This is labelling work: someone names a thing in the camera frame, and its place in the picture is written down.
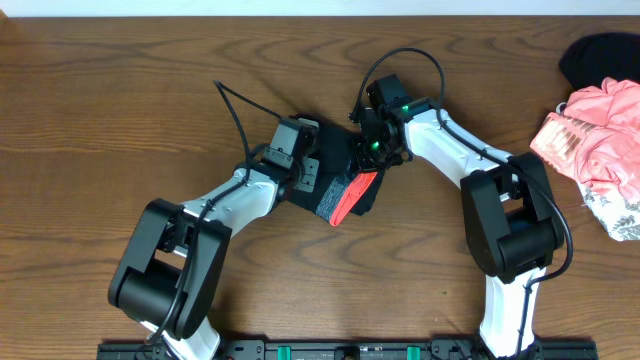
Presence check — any black leggings red waistband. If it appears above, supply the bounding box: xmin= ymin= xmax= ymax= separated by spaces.
xmin=288 ymin=113 xmax=385 ymax=226

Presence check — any black garment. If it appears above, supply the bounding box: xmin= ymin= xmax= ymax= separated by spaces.
xmin=559 ymin=32 xmax=639 ymax=89

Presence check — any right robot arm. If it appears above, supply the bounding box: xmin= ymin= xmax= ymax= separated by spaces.
xmin=351 ymin=75 xmax=567 ymax=359

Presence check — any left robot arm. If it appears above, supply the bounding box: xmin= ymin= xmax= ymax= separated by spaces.
xmin=97 ymin=118 xmax=319 ymax=359

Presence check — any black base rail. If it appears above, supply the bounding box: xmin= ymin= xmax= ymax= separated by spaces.
xmin=96 ymin=337 xmax=599 ymax=360

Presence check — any white floral garment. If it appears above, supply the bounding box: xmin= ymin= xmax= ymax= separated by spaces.
xmin=578 ymin=184 xmax=639 ymax=242

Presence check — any pink garment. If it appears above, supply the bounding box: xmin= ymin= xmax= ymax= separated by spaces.
xmin=530 ymin=77 xmax=639 ymax=203

